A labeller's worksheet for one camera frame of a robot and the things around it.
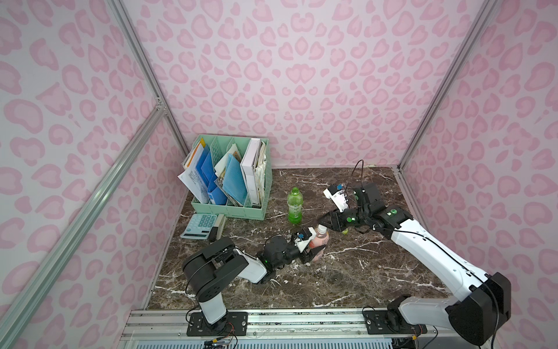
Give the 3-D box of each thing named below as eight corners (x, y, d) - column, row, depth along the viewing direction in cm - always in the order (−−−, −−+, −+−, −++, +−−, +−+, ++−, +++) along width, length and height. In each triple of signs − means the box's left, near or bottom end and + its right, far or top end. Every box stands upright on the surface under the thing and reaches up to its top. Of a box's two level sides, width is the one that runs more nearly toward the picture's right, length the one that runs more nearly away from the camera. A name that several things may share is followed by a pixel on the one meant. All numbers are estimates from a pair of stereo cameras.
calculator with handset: (183, 241, 95) (179, 237, 92) (191, 216, 104) (188, 211, 100) (223, 241, 95) (220, 237, 92) (228, 216, 104) (226, 210, 100)
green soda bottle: (287, 224, 100) (287, 197, 84) (287, 214, 104) (287, 186, 88) (300, 224, 100) (302, 197, 84) (300, 213, 104) (302, 186, 88)
